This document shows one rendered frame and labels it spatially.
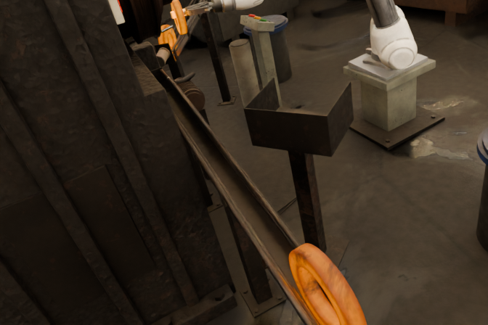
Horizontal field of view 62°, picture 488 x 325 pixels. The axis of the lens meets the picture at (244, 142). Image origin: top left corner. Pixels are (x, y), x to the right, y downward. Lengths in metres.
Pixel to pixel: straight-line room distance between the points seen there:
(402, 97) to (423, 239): 0.82
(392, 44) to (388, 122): 0.53
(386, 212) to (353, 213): 0.14
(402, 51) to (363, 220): 0.73
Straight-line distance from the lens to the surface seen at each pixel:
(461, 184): 1.99
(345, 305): 0.68
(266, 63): 2.49
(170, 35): 2.12
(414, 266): 1.65
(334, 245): 1.70
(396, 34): 1.87
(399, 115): 2.28
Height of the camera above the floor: 1.28
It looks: 32 degrees down
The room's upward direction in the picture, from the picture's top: 14 degrees counter-clockwise
